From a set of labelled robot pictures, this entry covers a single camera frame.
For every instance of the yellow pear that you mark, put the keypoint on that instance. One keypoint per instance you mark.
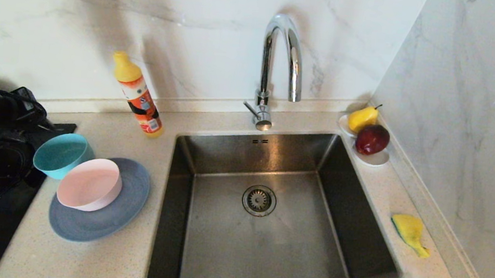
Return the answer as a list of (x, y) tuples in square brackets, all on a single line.
[(362, 118)]

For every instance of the dark red apple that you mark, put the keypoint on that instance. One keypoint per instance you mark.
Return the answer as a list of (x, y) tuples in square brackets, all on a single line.
[(372, 139)]

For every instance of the orange yellow-capped detergent bottle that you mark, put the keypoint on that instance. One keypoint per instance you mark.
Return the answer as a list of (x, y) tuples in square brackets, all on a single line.
[(143, 103)]

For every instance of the stainless steel sink basin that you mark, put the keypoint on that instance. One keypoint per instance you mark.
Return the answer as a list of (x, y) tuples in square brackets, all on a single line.
[(264, 257)]

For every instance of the small white dish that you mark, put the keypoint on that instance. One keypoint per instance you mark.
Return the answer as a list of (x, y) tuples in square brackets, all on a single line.
[(343, 124), (374, 160)]

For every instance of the blue-grey plate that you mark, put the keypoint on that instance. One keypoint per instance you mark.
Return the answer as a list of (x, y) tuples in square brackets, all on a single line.
[(130, 200)]

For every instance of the teal bowl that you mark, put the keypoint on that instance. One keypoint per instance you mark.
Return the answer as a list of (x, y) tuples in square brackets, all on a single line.
[(60, 154)]

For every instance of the pink bowl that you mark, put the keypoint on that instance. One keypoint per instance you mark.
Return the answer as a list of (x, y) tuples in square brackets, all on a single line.
[(89, 185)]

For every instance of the round metal drain strainer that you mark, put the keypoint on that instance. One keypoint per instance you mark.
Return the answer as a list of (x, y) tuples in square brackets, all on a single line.
[(259, 200)]

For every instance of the yellow sponge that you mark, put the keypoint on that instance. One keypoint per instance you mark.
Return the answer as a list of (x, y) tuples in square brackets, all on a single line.
[(407, 228)]

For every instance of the chrome gooseneck faucet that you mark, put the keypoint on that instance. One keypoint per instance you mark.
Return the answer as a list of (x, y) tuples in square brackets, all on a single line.
[(264, 108)]

